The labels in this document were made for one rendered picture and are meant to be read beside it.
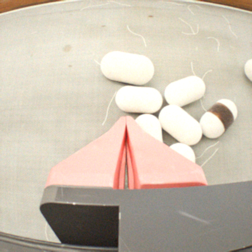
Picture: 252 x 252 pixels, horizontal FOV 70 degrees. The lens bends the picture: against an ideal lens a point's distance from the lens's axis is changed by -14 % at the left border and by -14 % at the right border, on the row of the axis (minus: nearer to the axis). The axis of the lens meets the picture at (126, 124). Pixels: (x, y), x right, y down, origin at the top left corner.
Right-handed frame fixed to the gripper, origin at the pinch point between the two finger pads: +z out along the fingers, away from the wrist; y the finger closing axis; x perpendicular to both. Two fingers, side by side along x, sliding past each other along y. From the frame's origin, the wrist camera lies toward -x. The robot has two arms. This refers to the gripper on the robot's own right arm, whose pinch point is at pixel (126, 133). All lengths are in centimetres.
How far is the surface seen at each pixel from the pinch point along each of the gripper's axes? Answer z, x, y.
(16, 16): 10.6, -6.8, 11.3
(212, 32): 8.4, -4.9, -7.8
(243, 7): 11.2, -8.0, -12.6
